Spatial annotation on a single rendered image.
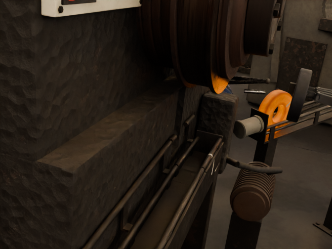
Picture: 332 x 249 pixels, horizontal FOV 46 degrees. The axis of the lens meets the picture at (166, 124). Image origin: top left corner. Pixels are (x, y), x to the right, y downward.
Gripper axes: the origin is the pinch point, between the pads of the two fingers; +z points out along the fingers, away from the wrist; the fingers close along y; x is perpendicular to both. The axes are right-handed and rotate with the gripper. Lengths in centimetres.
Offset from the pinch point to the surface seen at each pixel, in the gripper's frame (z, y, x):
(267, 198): 0.5, -6.0, -33.8
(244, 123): 13.4, 4.1, -15.9
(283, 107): 3.0, 20.0, -12.1
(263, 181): 2.8, 0.3, -31.8
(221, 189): 23, 80, -85
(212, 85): 17.7, -43.2, 7.2
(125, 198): 25, -62, -11
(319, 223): -30, 71, -81
